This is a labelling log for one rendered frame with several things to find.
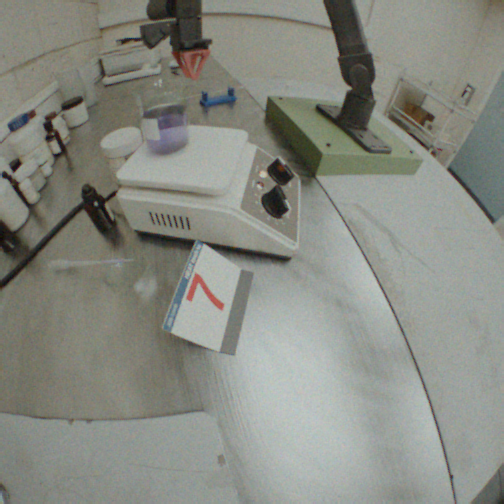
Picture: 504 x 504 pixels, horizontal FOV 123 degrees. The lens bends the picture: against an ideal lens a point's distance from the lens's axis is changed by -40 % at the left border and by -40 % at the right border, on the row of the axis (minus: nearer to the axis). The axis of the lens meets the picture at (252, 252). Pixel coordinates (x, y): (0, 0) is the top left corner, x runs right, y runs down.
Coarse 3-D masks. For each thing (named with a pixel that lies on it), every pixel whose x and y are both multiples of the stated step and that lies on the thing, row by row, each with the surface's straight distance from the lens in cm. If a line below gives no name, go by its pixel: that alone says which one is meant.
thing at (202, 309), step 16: (208, 256) 22; (208, 272) 22; (224, 272) 23; (192, 288) 20; (208, 288) 21; (224, 288) 22; (192, 304) 20; (208, 304) 21; (224, 304) 22; (176, 320) 19; (192, 320) 20; (208, 320) 21; (192, 336) 20; (208, 336) 21
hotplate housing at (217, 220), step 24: (240, 168) 26; (120, 192) 26; (144, 192) 24; (168, 192) 23; (192, 192) 23; (240, 192) 23; (144, 216) 26; (168, 216) 24; (192, 216) 23; (216, 216) 22; (240, 216) 21; (192, 240) 26; (216, 240) 25; (240, 240) 24; (264, 240) 23; (288, 240) 23
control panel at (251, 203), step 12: (264, 156) 30; (252, 168) 26; (264, 168) 28; (252, 180) 25; (264, 180) 26; (252, 192) 24; (264, 192) 25; (288, 192) 28; (252, 204) 23; (252, 216) 22; (264, 216) 23; (288, 216) 25; (276, 228) 23; (288, 228) 24
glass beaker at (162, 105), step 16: (160, 80) 27; (176, 80) 26; (144, 96) 22; (160, 96) 22; (176, 96) 22; (144, 112) 23; (160, 112) 22; (176, 112) 23; (144, 128) 24; (160, 128) 23; (176, 128) 23; (160, 144) 24; (176, 144) 24
